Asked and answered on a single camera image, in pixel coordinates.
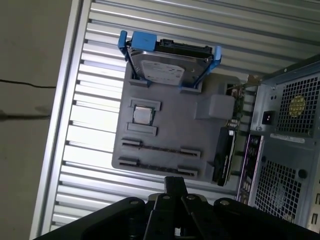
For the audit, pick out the blue RAM stick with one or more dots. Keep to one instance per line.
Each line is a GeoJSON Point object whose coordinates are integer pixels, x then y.
{"type": "Point", "coordinates": [162, 149]}
{"type": "Point", "coordinates": [160, 167]}

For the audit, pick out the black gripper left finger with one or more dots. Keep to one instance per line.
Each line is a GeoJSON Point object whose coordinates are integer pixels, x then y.
{"type": "Point", "coordinates": [157, 217]}

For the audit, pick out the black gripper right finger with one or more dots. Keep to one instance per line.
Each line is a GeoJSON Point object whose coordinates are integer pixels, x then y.
{"type": "Point", "coordinates": [197, 220]}

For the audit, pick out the grey parts rack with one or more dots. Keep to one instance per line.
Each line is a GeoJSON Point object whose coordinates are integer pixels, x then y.
{"type": "Point", "coordinates": [180, 125]}

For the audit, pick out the silver hard disk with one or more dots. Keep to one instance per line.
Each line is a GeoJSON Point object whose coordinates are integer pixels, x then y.
{"type": "Point", "coordinates": [162, 67]}

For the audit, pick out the graphics card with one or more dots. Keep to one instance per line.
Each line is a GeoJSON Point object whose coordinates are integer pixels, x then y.
{"type": "Point", "coordinates": [225, 155]}

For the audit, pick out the blue disk carrier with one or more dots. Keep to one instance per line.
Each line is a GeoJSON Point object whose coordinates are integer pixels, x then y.
{"type": "Point", "coordinates": [143, 41]}

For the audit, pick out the open black PC case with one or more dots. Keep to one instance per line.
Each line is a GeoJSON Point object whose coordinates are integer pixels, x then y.
{"type": "Point", "coordinates": [282, 150]}

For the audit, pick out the grey power supply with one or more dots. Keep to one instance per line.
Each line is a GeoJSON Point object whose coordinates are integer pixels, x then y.
{"type": "Point", "coordinates": [268, 100]}

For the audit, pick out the silver CPU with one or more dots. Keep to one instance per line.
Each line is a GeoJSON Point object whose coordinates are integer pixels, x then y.
{"type": "Point", "coordinates": [144, 114]}

